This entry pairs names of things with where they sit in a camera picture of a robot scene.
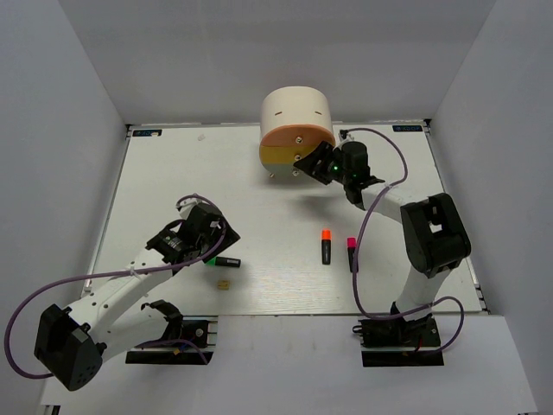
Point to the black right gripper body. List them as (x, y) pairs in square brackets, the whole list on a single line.
[(340, 173)]

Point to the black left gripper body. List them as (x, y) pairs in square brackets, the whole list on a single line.
[(209, 242)]

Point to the cream round drawer container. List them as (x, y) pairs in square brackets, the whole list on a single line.
[(294, 121)]

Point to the small tan eraser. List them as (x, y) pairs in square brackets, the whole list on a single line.
[(224, 285)]

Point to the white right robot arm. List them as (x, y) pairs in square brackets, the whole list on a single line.
[(434, 236)]

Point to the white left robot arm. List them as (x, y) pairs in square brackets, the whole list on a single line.
[(74, 342)]

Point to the green highlighter marker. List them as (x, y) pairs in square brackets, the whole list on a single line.
[(224, 262)]

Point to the blue right corner label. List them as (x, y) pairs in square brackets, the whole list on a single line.
[(407, 128)]

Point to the blue corner label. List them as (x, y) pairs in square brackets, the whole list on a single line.
[(407, 128), (147, 133)]

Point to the orange highlighter marker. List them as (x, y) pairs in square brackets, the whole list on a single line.
[(326, 246)]

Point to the pink highlighter marker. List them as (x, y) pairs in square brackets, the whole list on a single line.
[(351, 247)]

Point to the blue left corner label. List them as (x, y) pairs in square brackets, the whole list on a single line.
[(147, 133)]

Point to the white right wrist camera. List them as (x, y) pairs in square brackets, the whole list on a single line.
[(345, 137)]

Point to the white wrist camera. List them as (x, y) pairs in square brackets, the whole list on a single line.
[(345, 137), (185, 205)]

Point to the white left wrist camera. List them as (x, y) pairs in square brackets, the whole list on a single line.
[(185, 205)]

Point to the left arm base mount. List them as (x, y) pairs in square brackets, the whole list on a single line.
[(193, 345)]

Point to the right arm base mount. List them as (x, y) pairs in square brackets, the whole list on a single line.
[(397, 343)]

